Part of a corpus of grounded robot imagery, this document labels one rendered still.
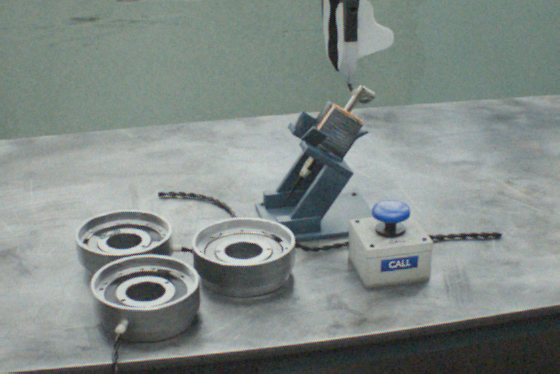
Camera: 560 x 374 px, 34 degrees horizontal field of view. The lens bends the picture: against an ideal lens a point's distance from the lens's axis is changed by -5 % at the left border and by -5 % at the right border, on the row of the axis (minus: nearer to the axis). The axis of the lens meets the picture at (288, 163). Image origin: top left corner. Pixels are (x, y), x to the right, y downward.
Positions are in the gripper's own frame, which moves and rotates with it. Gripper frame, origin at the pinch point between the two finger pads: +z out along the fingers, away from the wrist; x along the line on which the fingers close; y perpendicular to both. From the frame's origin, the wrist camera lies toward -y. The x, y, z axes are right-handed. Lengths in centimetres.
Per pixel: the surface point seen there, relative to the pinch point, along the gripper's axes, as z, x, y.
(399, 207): 10.8, -14.2, 2.6
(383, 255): 14.5, -16.9, 0.1
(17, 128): 58, 150, -48
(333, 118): 5.5, -1.4, -0.8
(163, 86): 50, 149, -6
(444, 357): 43.3, 2.1, 16.5
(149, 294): 16.8, -15.1, -23.3
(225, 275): 15.4, -15.4, -15.6
